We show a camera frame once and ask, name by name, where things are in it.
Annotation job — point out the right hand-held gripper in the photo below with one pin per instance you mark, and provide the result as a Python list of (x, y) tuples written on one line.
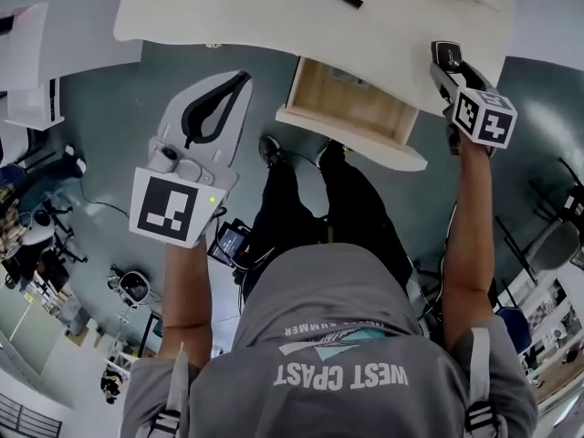
[(486, 119)]

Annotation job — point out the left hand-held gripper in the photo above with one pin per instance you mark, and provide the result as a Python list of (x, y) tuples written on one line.
[(169, 208)]

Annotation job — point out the wooden drawer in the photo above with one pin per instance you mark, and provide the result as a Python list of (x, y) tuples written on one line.
[(347, 107)]

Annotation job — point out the person's right forearm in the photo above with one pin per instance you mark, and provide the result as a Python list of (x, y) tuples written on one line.
[(470, 244)]

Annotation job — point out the person's left forearm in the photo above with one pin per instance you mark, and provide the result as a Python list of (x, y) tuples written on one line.
[(184, 290)]

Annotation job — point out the person's left shoe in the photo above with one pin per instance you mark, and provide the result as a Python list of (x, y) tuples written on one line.
[(270, 151)]

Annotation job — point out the black device with screen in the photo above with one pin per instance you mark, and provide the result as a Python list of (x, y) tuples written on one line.
[(230, 243)]

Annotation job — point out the black trousers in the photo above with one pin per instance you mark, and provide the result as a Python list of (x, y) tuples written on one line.
[(328, 208)]

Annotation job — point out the white round machine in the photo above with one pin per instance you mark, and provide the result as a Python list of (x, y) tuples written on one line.
[(133, 286)]

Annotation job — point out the grey chair with black legs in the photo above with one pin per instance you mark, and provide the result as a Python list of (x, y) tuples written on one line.
[(547, 226)]

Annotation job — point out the white cabinet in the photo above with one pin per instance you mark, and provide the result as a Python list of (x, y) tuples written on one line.
[(29, 71)]

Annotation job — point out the black office chair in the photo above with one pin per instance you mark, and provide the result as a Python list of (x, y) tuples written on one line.
[(55, 226)]

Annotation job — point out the grey printed shirt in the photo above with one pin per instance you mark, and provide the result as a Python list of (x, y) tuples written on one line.
[(328, 358)]

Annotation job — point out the blue chair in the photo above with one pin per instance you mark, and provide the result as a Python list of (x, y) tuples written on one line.
[(518, 329)]

